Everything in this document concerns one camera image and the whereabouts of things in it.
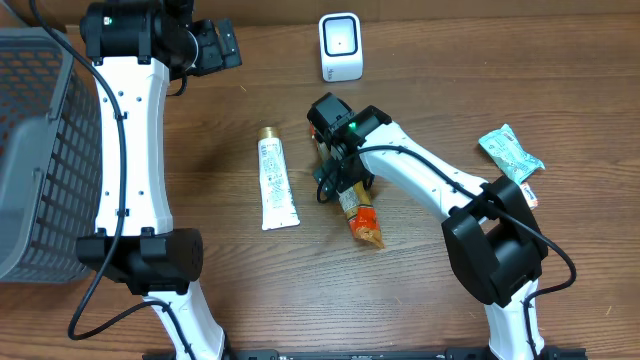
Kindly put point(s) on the white tube gold cap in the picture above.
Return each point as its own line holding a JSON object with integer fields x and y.
{"x": 278, "y": 208}

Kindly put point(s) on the orange tissue pack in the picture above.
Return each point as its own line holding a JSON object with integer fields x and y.
{"x": 529, "y": 195}

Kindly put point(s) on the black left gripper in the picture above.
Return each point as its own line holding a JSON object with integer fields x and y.
{"x": 218, "y": 54}

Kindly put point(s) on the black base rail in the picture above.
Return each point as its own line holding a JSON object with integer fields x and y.
{"x": 550, "y": 353}

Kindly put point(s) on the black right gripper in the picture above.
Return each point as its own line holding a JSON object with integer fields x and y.
{"x": 336, "y": 170}

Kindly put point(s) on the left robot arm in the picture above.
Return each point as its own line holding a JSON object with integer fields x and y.
{"x": 136, "y": 49}

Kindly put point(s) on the white barcode scanner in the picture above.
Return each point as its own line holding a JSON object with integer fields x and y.
{"x": 341, "y": 50}

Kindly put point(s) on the grey plastic basket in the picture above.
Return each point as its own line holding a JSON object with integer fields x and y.
{"x": 50, "y": 159}

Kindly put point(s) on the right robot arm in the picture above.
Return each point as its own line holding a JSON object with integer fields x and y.
{"x": 492, "y": 239}

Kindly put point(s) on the orange spaghetti packet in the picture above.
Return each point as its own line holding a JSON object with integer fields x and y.
{"x": 355, "y": 201}

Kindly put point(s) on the teal snack packet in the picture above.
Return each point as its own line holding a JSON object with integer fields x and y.
{"x": 505, "y": 150}

